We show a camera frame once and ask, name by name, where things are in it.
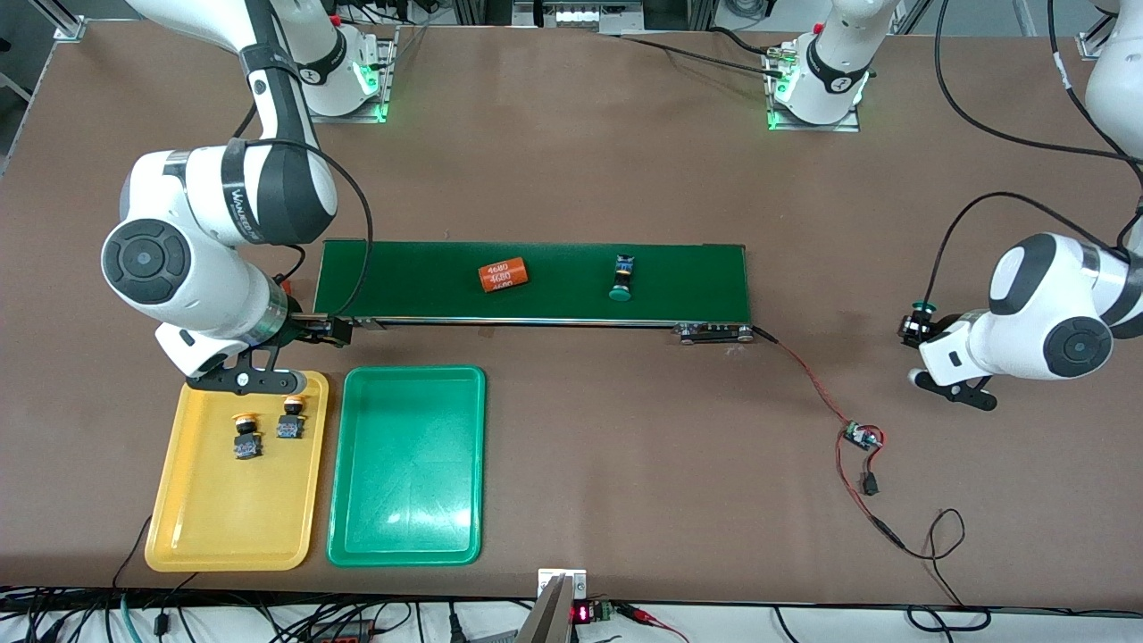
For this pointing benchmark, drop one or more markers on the silver equipment box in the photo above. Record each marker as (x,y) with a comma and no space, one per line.
(580,16)

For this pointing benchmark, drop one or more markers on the aluminium frame profile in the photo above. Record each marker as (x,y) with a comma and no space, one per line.
(67,29)
(1091,45)

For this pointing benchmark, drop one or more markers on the grey metal pole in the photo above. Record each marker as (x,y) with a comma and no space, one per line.
(545,621)

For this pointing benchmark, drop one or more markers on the orange cylinder white print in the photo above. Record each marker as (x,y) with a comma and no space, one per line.
(504,276)

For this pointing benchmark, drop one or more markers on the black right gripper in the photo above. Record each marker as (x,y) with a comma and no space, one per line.
(304,331)

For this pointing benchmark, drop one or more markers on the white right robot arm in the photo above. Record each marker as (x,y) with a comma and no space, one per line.
(179,268)

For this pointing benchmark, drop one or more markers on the orange electronic device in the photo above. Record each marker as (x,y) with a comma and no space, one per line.
(344,636)

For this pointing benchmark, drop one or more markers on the red digit display module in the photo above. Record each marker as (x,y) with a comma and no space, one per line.
(582,613)

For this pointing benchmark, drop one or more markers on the red clip lead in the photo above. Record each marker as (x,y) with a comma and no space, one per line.
(652,616)

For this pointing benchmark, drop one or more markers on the small green circuit board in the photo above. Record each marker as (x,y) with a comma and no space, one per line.
(862,436)

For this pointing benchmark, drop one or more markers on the green plastic tray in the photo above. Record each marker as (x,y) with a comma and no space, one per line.
(406,473)

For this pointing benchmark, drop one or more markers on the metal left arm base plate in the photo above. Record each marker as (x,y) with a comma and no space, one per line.
(844,126)

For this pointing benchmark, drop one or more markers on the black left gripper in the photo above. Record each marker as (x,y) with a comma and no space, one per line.
(913,327)

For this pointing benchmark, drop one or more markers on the yellow push button switch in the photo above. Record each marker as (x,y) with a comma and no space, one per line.
(287,429)
(246,446)

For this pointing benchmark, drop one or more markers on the yellow plastic tray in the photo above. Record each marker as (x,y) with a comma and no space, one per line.
(232,518)

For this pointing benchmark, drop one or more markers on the silver table edge bracket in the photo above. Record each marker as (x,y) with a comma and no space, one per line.
(579,585)

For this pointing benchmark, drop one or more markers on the green belt conveyor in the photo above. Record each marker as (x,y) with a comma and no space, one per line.
(420,277)

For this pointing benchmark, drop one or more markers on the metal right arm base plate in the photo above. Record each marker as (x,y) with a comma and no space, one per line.
(390,98)

